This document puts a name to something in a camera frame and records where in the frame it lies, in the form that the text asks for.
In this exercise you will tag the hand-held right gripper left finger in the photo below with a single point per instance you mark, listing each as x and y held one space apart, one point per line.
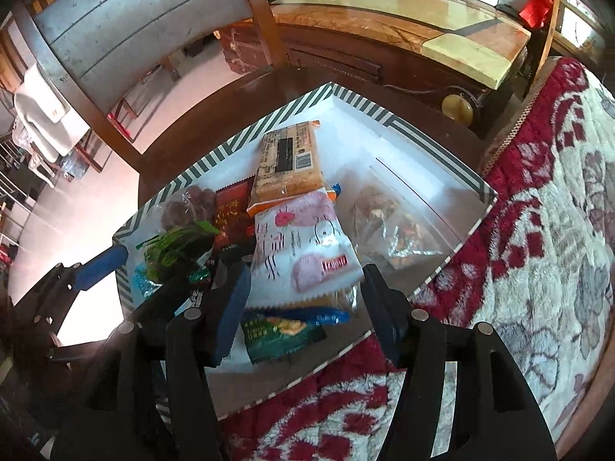
230 312

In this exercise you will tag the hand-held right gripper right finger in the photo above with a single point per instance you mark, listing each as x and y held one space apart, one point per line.
384 319

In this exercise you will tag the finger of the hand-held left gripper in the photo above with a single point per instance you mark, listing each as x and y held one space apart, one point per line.
101 261
158 305

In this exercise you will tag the blue white clear packet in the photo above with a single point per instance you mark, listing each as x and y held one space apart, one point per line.
144 285

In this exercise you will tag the blue-edged cracker pack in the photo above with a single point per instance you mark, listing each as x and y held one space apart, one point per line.
331 318

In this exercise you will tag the green snack packet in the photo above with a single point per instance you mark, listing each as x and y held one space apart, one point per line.
278 336

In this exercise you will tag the bag of green snacks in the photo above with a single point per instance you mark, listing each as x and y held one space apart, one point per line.
175 249

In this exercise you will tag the pink white snack packet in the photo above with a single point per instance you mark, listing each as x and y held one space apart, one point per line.
298 240

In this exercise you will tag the green white striped box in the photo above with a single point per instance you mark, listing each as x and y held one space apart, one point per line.
423 163

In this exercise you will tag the clear tied nut bag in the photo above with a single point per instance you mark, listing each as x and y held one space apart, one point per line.
384 240

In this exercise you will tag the water bottle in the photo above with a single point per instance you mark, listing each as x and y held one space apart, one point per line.
74 165

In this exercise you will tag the dark red snack packet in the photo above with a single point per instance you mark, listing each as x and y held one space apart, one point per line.
233 211

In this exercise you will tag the clear bag of dark dates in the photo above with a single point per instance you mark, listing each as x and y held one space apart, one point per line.
190 204

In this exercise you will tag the metal rack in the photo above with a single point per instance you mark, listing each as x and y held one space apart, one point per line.
12 177

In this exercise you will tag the clear zip bag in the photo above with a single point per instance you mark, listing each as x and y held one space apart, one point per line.
432 192

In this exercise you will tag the white coat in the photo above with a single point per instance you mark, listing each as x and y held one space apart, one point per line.
43 115

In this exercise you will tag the orange-edged cracker pack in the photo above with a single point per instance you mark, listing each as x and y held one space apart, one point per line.
288 163

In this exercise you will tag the red white floral blanket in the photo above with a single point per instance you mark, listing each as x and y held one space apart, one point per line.
552 249

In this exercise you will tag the wooden chair grey backrest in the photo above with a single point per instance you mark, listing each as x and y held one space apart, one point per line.
144 14

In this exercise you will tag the marble top wooden cabinet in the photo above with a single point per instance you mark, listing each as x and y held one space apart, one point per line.
384 5

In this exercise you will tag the red gift bag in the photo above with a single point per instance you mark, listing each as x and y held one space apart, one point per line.
537 9

